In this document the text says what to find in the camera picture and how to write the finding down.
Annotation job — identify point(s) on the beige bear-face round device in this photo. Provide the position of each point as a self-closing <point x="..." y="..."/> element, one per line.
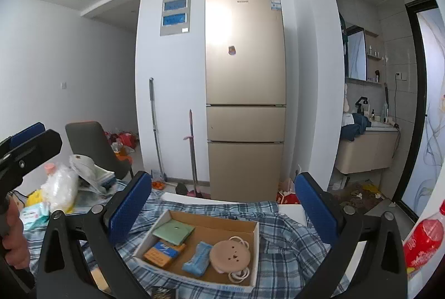
<point x="240" y="276"/>

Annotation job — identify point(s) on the pile of red bags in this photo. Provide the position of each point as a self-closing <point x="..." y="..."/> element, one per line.
<point x="121" y="142"/>

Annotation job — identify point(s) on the black packet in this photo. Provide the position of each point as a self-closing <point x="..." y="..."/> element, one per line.
<point x="163" y="293"/>

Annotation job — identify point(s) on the gold refrigerator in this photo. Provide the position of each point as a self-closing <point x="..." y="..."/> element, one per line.
<point x="245" y="76"/>

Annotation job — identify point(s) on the red paper bag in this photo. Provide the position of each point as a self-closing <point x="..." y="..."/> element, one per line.
<point x="288" y="197"/>

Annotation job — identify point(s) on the light blue packet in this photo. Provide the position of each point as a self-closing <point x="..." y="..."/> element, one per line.
<point x="198" y="259"/>

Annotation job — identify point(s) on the cardboard box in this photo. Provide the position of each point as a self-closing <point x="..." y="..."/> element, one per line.
<point x="205" y="233"/>

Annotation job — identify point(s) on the white plastic bag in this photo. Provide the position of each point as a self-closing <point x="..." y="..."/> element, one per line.
<point x="62" y="188"/>

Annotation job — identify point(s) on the printed glass door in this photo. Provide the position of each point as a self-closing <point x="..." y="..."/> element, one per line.
<point x="433" y="104"/>

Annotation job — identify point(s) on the yellow bag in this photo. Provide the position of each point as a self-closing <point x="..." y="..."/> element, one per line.
<point x="34" y="197"/>

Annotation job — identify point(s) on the fridge energy label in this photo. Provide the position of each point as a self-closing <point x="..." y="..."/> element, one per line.
<point x="274" y="1"/>

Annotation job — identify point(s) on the white wall outlet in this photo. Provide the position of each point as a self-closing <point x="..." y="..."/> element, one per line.
<point x="401" y="76"/>

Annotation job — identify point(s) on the pink capped bottle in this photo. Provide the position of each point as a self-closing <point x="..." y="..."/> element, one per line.
<point x="50" y="168"/>

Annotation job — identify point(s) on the person's left hand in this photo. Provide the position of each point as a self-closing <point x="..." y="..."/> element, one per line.
<point x="15" y="240"/>

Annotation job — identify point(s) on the green pouch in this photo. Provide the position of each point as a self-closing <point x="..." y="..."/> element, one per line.
<point x="173" y="232"/>

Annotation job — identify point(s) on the red plastic bottle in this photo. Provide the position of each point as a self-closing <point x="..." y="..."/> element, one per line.
<point x="424" y="243"/>

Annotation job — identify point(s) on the grey chair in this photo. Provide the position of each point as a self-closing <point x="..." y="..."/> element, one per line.
<point x="94" y="142"/>

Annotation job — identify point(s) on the wall mirror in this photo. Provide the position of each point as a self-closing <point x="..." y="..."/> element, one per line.
<point x="356" y="54"/>

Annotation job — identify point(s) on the fridge magnet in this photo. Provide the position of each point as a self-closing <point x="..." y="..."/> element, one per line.
<point x="232" y="51"/>

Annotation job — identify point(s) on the yellow blue cigarette pack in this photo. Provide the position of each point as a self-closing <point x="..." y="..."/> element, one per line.
<point x="163" y="253"/>

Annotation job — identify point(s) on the round pink device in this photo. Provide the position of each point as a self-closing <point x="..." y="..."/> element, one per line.
<point x="229" y="255"/>

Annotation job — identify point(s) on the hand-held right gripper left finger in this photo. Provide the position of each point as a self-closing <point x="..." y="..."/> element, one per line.
<point x="128" y="212"/>

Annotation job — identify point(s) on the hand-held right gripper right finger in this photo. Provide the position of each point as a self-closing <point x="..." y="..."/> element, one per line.
<point x="320" y="212"/>

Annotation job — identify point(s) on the beige vanity cabinet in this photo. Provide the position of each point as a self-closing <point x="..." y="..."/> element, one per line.
<point x="368" y="153"/>

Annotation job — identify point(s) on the dark blue cloth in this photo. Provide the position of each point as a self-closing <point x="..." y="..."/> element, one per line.
<point x="356" y="127"/>

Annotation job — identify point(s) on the grey wall panel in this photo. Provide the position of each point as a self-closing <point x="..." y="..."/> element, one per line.
<point x="175" y="13"/>

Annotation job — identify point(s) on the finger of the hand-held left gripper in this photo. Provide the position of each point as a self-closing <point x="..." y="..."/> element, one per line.
<point x="27" y="134"/>
<point x="34" y="149"/>

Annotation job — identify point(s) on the wet wipes pack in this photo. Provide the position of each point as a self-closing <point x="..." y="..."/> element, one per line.
<point x="34" y="215"/>

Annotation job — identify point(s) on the floor litter pile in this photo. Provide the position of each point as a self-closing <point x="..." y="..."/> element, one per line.
<point x="361" y="193"/>

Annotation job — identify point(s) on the blue plaid shirt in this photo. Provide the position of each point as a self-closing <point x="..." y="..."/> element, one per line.
<point x="288" y="250"/>

